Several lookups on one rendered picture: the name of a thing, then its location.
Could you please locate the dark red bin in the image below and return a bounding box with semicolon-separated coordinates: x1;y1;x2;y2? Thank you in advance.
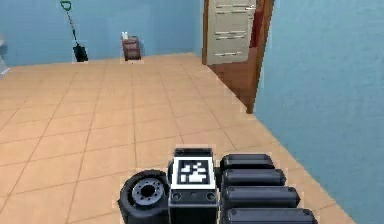
121;35;142;62

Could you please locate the green handled black shovel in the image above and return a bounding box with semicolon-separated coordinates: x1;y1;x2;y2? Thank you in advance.
59;0;90;64

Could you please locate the brown room door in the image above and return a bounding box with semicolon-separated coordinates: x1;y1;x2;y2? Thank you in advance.
209;0;276;115

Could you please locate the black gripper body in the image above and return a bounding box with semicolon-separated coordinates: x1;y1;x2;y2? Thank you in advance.
117;169;172;224

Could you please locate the cream chest of drawers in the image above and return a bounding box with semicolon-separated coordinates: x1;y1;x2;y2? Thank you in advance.
205;0;258;66

